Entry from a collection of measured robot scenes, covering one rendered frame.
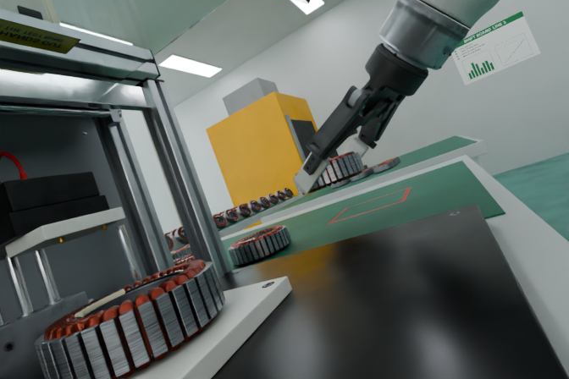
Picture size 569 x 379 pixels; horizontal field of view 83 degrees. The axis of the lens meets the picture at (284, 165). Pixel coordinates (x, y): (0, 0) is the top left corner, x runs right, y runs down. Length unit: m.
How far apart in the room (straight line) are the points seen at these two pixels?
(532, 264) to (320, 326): 0.14
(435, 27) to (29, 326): 0.47
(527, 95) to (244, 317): 5.22
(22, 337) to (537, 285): 0.36
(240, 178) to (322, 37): 2.85
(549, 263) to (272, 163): 3.65
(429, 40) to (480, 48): 4.95
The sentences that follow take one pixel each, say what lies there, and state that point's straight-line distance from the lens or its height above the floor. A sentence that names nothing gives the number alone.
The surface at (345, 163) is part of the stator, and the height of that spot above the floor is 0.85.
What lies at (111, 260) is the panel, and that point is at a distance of 0.55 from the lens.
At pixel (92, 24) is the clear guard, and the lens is 0.39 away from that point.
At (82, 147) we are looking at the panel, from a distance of 0.59.
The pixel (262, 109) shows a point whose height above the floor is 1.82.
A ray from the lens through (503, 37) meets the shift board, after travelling 5.41.
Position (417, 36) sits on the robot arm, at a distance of 0.41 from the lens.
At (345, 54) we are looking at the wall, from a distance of 5.54.
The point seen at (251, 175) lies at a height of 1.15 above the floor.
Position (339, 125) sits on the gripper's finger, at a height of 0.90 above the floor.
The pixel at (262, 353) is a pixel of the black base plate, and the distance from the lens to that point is 0.20.
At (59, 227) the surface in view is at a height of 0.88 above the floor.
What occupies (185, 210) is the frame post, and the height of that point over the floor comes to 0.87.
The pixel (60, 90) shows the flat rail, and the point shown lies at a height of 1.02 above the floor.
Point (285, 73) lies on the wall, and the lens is 5.86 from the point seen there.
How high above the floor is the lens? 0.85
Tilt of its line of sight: 4 degrees up
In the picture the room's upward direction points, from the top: 21 degrees counter-clockwise
